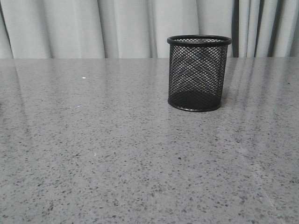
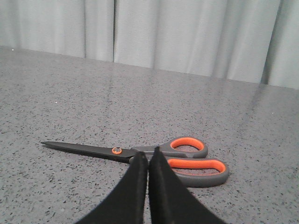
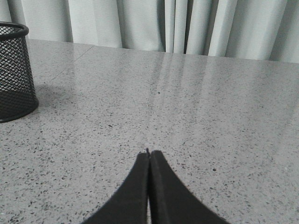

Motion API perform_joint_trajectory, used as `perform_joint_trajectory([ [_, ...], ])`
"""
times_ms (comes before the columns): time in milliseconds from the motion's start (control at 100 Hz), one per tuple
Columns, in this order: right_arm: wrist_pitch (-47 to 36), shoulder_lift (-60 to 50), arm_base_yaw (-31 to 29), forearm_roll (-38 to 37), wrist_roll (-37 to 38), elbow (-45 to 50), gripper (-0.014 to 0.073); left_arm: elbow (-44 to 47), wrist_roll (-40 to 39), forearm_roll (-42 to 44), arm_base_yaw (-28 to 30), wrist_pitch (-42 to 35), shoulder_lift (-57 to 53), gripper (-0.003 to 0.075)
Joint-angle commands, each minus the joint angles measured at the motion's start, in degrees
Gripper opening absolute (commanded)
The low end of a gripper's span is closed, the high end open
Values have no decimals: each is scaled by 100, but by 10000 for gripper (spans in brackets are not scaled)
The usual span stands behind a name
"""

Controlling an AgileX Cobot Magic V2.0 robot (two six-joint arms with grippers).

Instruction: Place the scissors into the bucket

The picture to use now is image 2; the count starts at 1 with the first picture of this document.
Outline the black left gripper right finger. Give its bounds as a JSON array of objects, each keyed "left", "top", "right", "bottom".
[{"left": 149, "top": 147, "right": 225, "bottom": 224}]

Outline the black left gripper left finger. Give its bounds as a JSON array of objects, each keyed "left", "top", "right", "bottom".
[{"left": 77, "top": 152, "right": 148, "bottom": 224}]

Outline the white pleated curtain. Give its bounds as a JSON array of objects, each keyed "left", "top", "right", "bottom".
[{"left": 0, "top": 0, "right": 299, "bottom": 89}]

